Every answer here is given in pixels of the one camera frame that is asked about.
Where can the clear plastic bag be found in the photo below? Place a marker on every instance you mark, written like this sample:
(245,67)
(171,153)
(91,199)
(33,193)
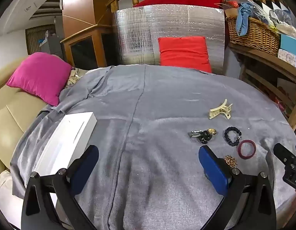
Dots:
(284,19)

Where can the blue cardboard box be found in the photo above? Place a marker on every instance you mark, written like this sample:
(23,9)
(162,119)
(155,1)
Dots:
(290,44)

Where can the gold brooch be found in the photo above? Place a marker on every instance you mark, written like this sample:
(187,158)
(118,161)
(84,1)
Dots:
(230,160)

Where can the grey blanket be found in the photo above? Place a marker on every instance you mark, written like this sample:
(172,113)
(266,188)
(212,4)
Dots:
(162,100)

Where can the white patterned box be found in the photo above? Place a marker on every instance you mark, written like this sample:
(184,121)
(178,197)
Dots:
(288,57)

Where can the white cloth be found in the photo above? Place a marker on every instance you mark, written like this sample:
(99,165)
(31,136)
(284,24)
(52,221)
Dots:
(6,196)

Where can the silver hair clip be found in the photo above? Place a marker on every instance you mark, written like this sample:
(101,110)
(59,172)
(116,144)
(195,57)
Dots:
(194,134)

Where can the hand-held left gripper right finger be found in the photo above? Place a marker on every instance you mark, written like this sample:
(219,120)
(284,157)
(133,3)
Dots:
(212,170)

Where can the cream hair claw clip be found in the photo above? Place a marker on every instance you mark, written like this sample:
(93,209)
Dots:
(217,112)

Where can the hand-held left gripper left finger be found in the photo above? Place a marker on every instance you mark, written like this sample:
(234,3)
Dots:
(86,170)

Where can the gold hair clip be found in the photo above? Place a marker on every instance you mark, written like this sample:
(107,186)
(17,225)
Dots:
(211,131)

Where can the black hair clip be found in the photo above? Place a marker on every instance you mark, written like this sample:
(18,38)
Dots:
(205,136)

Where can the wicker basket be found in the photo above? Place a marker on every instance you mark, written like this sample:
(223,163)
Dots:
(253,36)

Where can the patterned cloth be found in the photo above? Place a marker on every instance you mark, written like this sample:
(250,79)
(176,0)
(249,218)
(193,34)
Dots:
(73,77)

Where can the wooden cabinet with glass door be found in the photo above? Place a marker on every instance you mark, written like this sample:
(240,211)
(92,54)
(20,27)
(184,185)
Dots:
(95,40)

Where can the wooden shelf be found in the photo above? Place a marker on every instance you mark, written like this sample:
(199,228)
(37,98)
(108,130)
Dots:
(258,57)

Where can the blue denim cloth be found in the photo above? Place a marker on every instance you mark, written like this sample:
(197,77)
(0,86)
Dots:
(243,21)

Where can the pink pillow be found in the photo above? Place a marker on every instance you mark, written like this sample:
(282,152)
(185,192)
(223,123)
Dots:
(40,76)

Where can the beige sofa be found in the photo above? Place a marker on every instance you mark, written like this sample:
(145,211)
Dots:
(13,117)

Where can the silver foil mat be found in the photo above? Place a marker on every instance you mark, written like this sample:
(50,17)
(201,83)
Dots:
(138,28)

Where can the black scrunchie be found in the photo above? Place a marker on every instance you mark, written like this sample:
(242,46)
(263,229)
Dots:
(227,136)

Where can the red pillow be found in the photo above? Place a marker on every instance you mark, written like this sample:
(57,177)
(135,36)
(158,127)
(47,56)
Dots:
(183,52)

